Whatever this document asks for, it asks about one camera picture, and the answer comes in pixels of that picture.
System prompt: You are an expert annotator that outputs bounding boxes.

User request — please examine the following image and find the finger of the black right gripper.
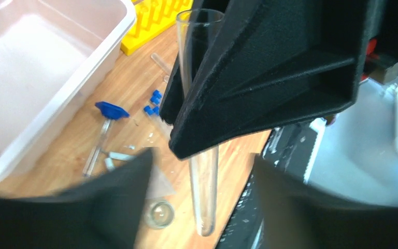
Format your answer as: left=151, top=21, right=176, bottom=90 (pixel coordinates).
left=169, top=1, right=371, bottom=159
left=160, top=1, right=234, bottom=126

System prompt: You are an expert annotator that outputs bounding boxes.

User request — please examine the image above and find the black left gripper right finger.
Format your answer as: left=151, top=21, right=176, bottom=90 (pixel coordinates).
left=252, top=155, right=398, bottom=248

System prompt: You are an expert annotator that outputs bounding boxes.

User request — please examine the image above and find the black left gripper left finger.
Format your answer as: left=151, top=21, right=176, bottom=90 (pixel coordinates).
left=0, top=148, right=154, bottom=248

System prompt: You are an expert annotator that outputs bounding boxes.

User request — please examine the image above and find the clear glass test tube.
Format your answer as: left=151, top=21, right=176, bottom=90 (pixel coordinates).
left=150, top=53, right=172, bottom=76
left=176, top=8, right=223, bottom=237

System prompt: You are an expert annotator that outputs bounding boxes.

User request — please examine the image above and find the white clay triangle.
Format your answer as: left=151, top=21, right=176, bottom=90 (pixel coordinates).
left=104, top=151, right=135, bottom=171

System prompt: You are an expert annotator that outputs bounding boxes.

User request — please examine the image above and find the small glass beaker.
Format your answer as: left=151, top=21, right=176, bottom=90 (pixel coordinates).
left=144, top=199, right=175, bottom=230

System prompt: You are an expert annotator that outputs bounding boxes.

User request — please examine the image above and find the yellow test tube rack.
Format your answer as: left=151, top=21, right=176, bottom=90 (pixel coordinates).
left=120, top=0, right=193, bottom=56

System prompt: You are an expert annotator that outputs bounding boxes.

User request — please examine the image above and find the clear plastic funnel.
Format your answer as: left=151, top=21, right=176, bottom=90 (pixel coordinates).
left=146, top=165, right=176, bottom=200

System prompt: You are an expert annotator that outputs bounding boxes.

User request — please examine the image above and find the syringe with blue base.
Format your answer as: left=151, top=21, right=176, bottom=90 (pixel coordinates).
left=82, top=101, right=130, bottom=177

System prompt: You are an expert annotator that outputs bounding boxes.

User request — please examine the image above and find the blue-capped tube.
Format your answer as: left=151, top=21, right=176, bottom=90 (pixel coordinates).
left=144, top=105, right=173, bottom=140
left=150, top=90, right=163, bottom=105

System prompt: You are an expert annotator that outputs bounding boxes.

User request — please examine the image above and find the pink plastic bin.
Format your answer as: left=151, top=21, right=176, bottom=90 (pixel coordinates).
left=0, top=1, right=136, bottom=182

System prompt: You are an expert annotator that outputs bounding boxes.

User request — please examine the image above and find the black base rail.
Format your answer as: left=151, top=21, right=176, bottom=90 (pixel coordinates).
left=215, top=124, right=325, bottom=248

